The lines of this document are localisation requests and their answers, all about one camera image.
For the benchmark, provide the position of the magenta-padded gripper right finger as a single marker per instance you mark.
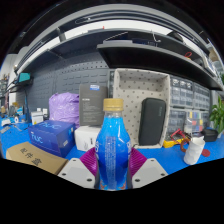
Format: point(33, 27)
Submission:
point(150, 173)

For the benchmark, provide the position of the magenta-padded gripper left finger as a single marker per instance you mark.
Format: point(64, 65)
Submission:
point(75, 173)

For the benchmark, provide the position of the blue drink bottle gold cap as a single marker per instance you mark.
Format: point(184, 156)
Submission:
point(112, 150)

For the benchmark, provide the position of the small white carton box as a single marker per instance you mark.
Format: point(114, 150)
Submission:
point(86, 138)

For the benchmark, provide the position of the yellow multimeter with red leads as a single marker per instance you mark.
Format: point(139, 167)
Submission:
point(171, 143)

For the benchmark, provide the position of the blue printed carton box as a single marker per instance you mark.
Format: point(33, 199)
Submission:
point(50, 137)

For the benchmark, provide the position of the brown cardboard box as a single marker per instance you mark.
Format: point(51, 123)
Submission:
point(33, 156)

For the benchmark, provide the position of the white ribbed cup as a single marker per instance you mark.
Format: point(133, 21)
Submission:
point(194, 151)

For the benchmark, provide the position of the grey small-parts drawer cabinet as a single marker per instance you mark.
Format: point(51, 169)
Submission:
point(201, 97)
point(176, 120)
point(206, 118)
point(181, 91)

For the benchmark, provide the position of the flat round red coaster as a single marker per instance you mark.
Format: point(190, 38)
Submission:
point(207, 153)

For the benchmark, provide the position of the purple plastic bag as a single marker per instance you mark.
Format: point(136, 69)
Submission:
point(63, 108)

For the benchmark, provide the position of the small white labelled box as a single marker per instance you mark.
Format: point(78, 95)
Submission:
point(37, 118)

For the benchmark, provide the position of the clear plastic parts box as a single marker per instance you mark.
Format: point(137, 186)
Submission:
point(194, 121)

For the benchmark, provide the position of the dark grey carton box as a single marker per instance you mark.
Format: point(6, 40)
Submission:
point(92, 106)

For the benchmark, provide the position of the green leafy potted plant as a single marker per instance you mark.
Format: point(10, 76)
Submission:
point(217, 116)

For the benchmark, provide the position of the dark grey pegboard panel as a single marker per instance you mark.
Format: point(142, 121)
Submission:
point(66, 76)

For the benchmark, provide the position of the teal box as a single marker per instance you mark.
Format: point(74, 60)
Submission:
point(24, 77)

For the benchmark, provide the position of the black workbench shelf unit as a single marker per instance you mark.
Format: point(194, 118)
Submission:
point(150, 56)

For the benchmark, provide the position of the white metal shelf rack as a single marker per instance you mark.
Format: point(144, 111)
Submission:
point(216, 65)

